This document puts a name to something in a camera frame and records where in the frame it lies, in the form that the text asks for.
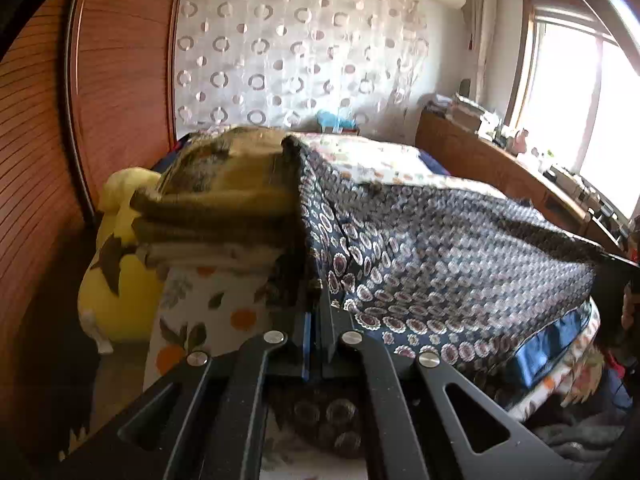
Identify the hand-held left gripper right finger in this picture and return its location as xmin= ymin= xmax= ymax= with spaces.
xmin=320 ymin=287 xmax=598 ymax=480

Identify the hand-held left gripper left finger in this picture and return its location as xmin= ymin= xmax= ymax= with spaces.
xmin=50 ymin=310 xmax=313 ymax=480

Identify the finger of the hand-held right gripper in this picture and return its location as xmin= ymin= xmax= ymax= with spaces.
xmin=592 ymin=251 xmax=640 ymax=331

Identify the dark circle-patterned shirt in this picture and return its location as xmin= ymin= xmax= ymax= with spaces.
xmin=267 ymin=135 xmax=603 ymax=461

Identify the orange fruit print sheet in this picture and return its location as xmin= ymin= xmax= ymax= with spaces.
xmin=142 ymin=260 xmax=603 ymax=480

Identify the folded cream garment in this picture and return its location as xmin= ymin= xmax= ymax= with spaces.
xmin=137 ymin=240 xmax=286 ymax=273

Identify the grey cloth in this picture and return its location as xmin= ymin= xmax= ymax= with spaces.
xmin=530 ymin=407 xmax=640 ymax=463

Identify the folded olive patterned garment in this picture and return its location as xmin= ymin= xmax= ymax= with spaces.
xmin=130 ymin=127 xmax=301 ymax=241

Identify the floral bedsheet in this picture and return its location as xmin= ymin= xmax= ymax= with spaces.
xmin=295 ymin=132 xmax=506 ymax=196

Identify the wooden-framed window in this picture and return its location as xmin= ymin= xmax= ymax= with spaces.
xmin=505 ymin=0 xmax=640 ymax=221

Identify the yellow plush toy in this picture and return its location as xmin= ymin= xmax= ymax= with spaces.
xmin=77 ymin=167 xmax=166 ymax=356

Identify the long wooden cabinet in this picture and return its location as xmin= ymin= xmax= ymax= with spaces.
xmin=415 ymin=110 xmax=631 ymax=256

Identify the navy blue blanket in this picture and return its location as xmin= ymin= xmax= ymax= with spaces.
xmin=420 ymin=151 xmax=451 ymax=176

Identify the brown cardboard box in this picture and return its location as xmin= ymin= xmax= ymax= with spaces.
xmin=451 ymin=110 xmax=484 ymax=132

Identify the blue plastic bag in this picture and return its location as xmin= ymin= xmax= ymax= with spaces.
xmin=316 ymin=109 xmax=356 ymax=128

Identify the pile of papers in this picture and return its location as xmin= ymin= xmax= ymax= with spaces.
xmin=425 ymin=92 xmax=493 ymax=121

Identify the cream window curtain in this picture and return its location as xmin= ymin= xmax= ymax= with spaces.
xmin=465 ymin=0 xmax=501 ymax=106

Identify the wooden wardrobe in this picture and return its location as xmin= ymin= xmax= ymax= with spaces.
xmin=0 ymin=0 xmax=188 ymax=461

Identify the circle-patterned sheer wall curtain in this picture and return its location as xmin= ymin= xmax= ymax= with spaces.
xmin=172 ymin=0 xmax=431 ymax=133

